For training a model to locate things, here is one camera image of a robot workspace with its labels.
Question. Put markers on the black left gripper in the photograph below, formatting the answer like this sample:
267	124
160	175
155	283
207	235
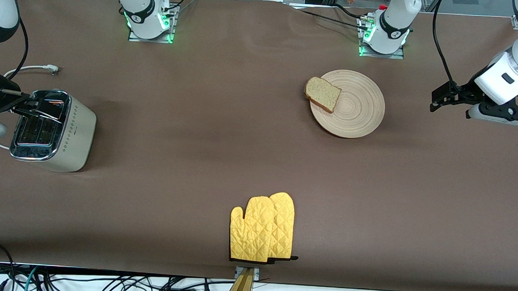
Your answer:
463	91

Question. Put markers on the round wooden plate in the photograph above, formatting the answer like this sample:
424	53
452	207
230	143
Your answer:
359	108

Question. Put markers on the slice of brown bread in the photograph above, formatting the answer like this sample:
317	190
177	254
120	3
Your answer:
323	93

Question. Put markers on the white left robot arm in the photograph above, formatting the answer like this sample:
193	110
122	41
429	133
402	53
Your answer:
393	20

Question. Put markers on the cream and chrome toaster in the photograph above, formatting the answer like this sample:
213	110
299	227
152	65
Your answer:
73	133

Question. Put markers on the yellow quilted oven mitt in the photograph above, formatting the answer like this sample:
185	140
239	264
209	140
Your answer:
284	225
251	232

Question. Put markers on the wooden beam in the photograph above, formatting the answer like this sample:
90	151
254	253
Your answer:
240	289

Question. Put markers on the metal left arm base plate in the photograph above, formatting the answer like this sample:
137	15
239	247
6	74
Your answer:
396	56

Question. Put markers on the aluminium frame profile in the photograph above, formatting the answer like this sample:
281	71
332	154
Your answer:
516	22

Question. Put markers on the small metal bracket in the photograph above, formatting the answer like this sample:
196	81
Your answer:
255	273

